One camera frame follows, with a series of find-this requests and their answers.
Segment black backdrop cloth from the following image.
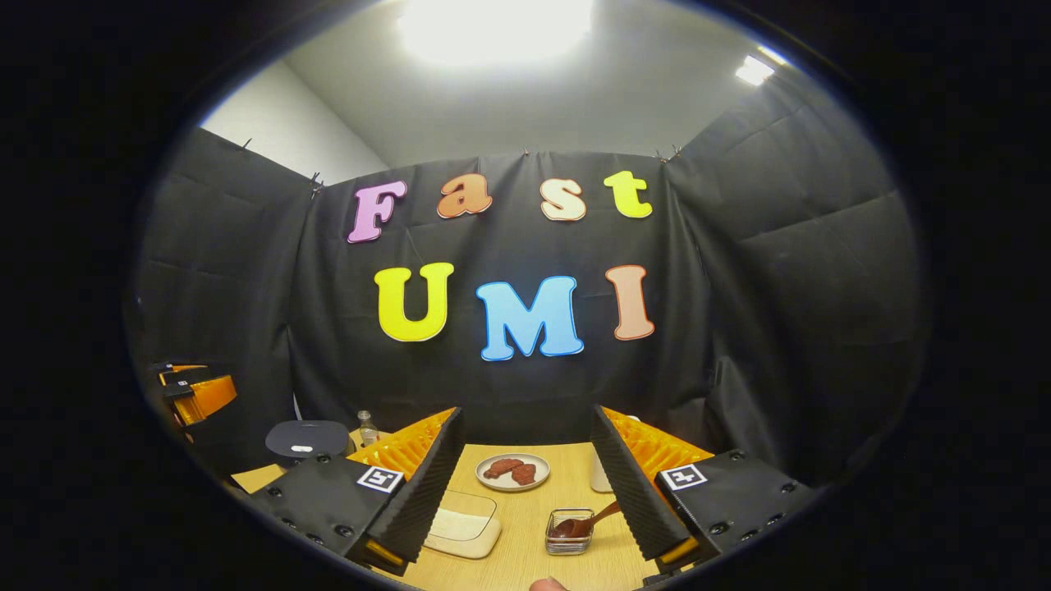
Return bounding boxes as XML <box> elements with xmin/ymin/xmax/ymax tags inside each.
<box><xmin>123</xmin><ymin>66</ymin><xmax>929</xmax><ymax>485</ymax></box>

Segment large ceiling light panel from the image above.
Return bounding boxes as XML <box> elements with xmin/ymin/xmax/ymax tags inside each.
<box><xmin>398</xmin><ymin>0</ymin><xmax>594</xmax><ymax>66</ymax></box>

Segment small wire chopstick holder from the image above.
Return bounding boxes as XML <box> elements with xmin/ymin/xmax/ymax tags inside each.
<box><xmin>545</xmin><ymin>508</ymin><xmax>596</xmax><ymax>557</ymax></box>

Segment round white plate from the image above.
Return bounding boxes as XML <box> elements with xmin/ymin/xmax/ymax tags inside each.
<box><xmin>475</xmin><ymin>452</ymin><xmax>551</xmax><ymax>493</ymax></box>

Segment dark grey rice cooker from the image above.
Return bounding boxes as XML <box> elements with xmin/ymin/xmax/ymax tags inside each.
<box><xmin>264</xmin><ymin>419</ymin><xmax>352</xmax><ymax>470</ymax></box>

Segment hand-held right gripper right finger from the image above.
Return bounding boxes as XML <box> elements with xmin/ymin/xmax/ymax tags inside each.
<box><xmin>591</xmin><ymin>404</ymin><xmax>822</xmax><ymax>585</ymax></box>

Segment brown wooden spoon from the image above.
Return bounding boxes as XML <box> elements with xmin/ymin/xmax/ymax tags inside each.
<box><xmin>548</xmin><ymin>501</ymin><xmax>622</xmax><ymax>540</ymax></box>

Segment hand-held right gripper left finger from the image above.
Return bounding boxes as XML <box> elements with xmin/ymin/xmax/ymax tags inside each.
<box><xmin>246</xmin><ymin>406</ymin><xmax>466</xmax><ymax>577</ymax></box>

